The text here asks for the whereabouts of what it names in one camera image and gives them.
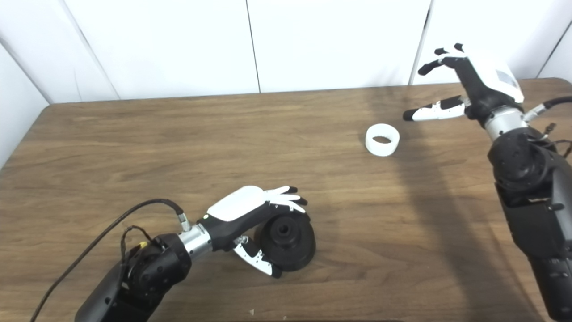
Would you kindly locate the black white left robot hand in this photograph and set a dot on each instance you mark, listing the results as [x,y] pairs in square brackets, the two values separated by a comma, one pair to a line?
[237,205]

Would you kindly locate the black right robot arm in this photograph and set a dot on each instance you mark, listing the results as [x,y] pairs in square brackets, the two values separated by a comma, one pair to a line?
[532,201]

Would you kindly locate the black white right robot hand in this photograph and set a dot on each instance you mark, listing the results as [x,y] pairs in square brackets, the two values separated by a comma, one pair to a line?
[485,96]

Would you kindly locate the round black plastic part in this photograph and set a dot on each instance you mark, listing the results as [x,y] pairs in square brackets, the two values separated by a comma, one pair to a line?
[290,246]

